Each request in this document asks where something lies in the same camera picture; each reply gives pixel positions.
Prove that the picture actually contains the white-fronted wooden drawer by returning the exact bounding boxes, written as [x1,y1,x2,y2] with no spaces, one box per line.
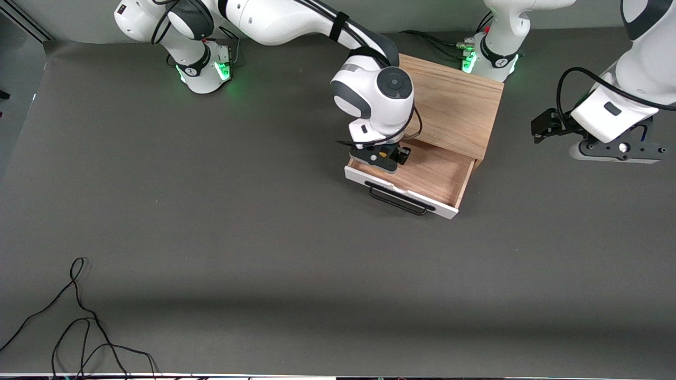
[344,138,476,220]

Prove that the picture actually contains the black drawer handle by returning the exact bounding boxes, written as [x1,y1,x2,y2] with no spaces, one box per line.
[368,182,437,216]

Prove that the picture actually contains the wooden drawer cabinet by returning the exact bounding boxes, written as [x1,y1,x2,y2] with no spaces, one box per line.
[391,53,504,173]

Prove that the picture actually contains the dark grey table mat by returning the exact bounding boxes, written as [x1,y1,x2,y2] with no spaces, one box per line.
[0,18,676,377]

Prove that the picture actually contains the black left arm base cables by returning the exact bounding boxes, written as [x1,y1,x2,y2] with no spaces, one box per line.
[400,12,494,60]

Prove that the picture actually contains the black arm base cables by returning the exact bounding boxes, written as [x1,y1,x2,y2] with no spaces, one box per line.
[214,25,241,68]
[400,12,494,60]

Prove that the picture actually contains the black right arm base cables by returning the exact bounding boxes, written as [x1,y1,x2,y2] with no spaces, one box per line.
[214,25,241,68]

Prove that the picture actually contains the thin black looped cable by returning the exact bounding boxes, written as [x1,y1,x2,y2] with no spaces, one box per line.
[0,257,130,379]

